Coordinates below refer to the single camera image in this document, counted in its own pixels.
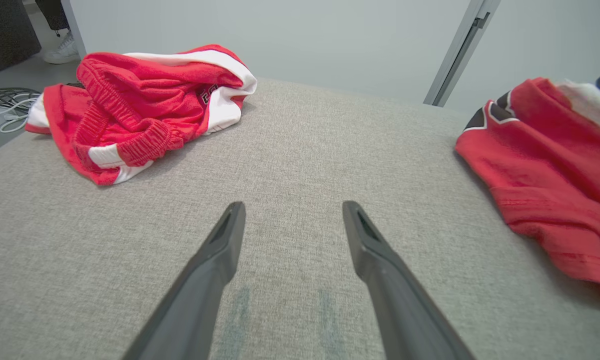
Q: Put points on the grey partition post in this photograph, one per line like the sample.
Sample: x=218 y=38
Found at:
x=454 y=55

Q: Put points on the black cabinet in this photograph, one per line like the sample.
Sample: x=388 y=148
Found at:
x=5 y=35

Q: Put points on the red jersey black white trim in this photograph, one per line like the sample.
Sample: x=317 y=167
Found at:
x=554 y=175

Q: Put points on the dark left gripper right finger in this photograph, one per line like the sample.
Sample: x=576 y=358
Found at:
x=399 y=300

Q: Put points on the black trouser leg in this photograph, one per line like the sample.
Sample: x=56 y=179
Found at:
x=54 y=12

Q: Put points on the grey fabric sofa cushion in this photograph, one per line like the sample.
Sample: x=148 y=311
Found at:
x=290 y=165

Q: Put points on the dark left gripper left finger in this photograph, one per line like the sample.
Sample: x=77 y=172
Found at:
x=195 y=290

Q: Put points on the white sneaker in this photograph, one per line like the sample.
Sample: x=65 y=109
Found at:
x=62 y=52

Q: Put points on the red and white shorts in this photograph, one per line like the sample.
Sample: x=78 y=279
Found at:
x=140 y=105

